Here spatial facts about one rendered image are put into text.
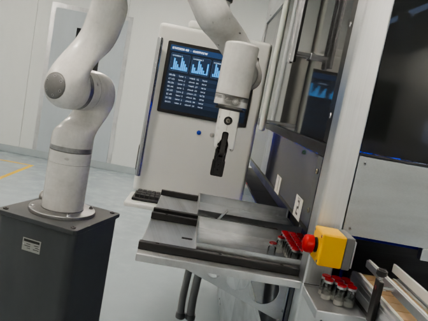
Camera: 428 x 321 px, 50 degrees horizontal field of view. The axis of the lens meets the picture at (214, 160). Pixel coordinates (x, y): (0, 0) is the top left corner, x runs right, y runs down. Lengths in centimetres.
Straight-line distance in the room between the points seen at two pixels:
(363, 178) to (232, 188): 107
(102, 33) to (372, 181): 79
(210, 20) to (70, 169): 57
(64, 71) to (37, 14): 577
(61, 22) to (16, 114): 143
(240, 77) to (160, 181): 106
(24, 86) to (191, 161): 518
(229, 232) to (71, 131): 55
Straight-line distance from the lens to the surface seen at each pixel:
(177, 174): 209
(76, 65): 131
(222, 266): 114
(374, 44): 111
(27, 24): 710
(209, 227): 142
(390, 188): 115
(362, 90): 110
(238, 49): 113
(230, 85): 112
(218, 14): 117
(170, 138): 207
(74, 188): 138
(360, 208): 113
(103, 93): 139
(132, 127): 669
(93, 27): 133
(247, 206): 176
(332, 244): 104
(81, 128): 137
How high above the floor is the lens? 127
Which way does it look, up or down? 7 degrees down
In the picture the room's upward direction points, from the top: 11 degrees clockwise
